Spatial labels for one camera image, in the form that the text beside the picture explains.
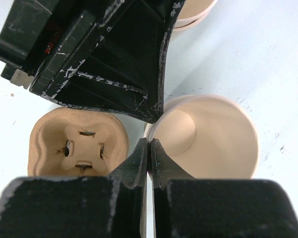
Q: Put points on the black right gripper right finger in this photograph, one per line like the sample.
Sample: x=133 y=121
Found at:
x=187 y=207

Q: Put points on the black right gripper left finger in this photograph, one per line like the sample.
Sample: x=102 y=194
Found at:
x=111 y=206

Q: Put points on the white paper cup stack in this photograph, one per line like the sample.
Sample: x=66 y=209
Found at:
x=192 y=13

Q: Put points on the brown pulp cup carrier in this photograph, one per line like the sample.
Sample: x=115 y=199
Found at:
x=68 y=142

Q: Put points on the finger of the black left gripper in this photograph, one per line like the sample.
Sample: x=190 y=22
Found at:
x=94 y=55

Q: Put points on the green paper cup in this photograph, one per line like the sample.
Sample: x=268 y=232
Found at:
x=208 y=136

